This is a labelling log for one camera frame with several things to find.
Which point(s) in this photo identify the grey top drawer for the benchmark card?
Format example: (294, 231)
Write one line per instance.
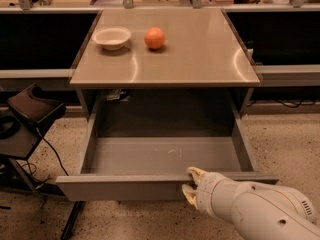
(141, 148)

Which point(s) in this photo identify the orange fruit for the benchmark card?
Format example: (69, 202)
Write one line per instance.
(154, 38)

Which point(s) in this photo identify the dark stand with tray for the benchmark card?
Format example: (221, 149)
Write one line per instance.
(29, 116)

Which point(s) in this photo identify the black floor bar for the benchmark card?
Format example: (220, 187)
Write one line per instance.
(67, 231)

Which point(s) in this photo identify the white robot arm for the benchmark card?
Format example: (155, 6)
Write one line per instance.
(257, 211)

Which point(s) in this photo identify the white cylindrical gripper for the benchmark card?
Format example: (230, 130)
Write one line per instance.
(210, 191)

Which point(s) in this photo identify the white bowl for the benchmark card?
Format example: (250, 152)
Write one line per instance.
(111, 38)

